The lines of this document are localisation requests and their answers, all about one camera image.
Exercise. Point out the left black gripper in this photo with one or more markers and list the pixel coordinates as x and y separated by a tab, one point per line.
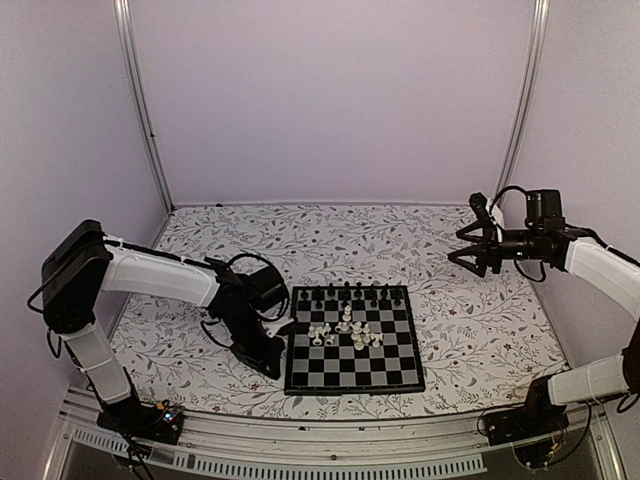
262	360

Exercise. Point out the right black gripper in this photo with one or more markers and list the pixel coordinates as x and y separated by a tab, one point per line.
480	251

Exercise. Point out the black white chess board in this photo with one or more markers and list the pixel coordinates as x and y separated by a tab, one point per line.
349	339

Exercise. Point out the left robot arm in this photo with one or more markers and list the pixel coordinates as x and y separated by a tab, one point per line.
88	263

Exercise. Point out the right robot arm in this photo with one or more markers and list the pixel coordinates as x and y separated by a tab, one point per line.
588	280

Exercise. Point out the black pieces row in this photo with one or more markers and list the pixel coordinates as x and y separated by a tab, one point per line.
334	297

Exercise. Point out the white pieces pile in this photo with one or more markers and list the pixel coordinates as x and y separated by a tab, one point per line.
360	333

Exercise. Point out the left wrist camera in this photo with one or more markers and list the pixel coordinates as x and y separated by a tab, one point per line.
280	328

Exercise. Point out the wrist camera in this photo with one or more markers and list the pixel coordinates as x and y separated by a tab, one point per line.
486	212
280	328

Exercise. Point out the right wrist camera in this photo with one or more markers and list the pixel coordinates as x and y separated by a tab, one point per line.
486	212

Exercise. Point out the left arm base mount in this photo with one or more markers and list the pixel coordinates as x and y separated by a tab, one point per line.
161	422

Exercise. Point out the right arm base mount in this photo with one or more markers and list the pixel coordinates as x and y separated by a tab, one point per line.
513	423

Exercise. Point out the front aluminium rail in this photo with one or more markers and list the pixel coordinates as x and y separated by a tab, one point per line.
231	447

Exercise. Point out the right aluminium frame post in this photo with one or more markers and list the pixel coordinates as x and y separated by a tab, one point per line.
532	63

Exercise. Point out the aluminium frame post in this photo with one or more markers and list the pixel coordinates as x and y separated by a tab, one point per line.
532	63
124	23

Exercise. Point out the left aluminium frame post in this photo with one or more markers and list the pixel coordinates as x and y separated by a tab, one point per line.
124	23

